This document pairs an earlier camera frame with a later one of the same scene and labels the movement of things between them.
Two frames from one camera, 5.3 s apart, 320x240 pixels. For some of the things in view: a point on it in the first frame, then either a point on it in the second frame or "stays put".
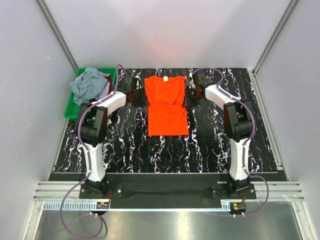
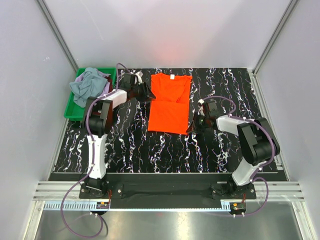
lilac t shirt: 106,88 stays put
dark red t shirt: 109,79 stays put
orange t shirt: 167,114 stays put
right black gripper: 189,103 → 192,127
